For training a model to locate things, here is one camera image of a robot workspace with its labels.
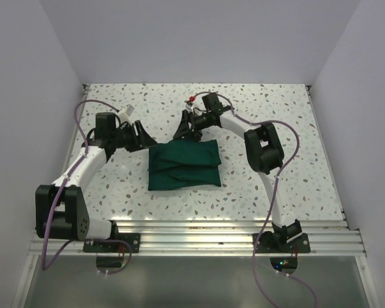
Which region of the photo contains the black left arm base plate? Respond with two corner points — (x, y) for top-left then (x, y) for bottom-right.
(83, 233), (141, 253)

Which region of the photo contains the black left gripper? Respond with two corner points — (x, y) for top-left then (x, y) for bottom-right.
(110, 120), (157, 153)

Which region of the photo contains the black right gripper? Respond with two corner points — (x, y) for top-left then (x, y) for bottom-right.
(173, 110), (212, 145)

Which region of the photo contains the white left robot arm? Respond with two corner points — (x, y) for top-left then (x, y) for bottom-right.
(35, 112), (157, 252)

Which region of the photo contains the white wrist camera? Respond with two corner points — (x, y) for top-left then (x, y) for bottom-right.
(118, 105), (135, 124)
(185, 96), (196, 112)

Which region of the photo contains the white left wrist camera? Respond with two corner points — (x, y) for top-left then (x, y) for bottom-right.
(118, 105), (135, 124)

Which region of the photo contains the green surgical drape cloth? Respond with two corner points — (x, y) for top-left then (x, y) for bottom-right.
(148, 139), (221, 191)

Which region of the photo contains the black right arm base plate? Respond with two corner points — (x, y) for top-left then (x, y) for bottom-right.
(252, 231), (311, 254)

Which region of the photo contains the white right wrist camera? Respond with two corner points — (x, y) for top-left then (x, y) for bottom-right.
(185, 96), (196, 112)

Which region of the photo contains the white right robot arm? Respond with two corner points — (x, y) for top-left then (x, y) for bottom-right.
(173, 92), (302, 252)

